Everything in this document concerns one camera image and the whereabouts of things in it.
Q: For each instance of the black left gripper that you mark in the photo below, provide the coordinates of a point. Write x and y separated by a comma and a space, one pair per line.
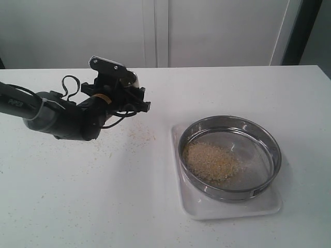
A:
108, 87

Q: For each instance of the stainless steel cup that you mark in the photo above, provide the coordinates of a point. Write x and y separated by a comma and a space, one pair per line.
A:
130, 80

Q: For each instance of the pile of tan grain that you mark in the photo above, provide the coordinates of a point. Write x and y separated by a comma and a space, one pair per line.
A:
210, 163

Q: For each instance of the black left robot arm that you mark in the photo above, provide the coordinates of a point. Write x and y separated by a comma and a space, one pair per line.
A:
61, 117

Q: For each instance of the round steel mesh sieve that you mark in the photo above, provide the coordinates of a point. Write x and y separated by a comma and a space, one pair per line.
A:
258, 151

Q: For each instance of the white zip tie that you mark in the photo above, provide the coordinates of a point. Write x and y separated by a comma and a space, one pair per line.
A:
44, 101

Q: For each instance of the white cabinet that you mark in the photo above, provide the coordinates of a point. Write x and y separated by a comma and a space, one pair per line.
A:
65, 34

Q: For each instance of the white square plastic tray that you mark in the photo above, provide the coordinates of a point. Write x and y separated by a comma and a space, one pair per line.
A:
201, 207

